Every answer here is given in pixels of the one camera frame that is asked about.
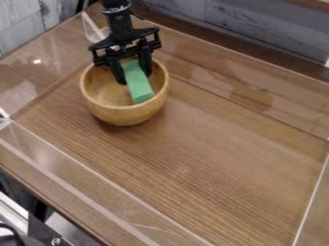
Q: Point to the black metal bracket with bolt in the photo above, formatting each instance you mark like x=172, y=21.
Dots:
x=43, y=235

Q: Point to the green rectangular block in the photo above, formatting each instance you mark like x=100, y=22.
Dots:
x=137, y=80

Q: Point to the brown wooden bowl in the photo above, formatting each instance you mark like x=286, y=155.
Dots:
x=110, y=99

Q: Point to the clear acrylic barrier tray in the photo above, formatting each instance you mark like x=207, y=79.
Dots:
x=217, y=172

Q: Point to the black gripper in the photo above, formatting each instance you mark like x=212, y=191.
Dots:
x=126, y=41

